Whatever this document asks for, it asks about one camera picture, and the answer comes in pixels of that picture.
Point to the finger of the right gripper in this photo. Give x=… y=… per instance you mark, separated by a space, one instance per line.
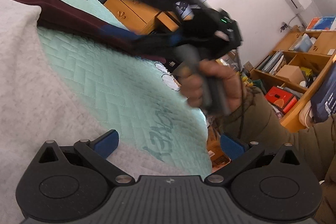
x=149 y=45
x=201 y=17

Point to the wooden bookshelf with clutter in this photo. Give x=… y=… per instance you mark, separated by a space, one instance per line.
x=294 y=71

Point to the person's right hand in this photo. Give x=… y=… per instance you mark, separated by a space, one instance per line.
x=191 y=84

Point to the olive jacket right forearm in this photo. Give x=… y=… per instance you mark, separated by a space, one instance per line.
x=253 y=119

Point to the maroon and grey sweatshirt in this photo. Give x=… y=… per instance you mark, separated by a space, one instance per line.
x=36 y=104

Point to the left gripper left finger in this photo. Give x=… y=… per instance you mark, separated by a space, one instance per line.
x=96 y=152

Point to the mint quilted bee bedspread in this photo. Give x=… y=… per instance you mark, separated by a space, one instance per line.
x=150 y=118

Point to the yellow wooden cabinet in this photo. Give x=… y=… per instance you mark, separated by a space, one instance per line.
x=141 y=18

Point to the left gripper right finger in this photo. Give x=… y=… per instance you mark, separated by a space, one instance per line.
x=243 y=156

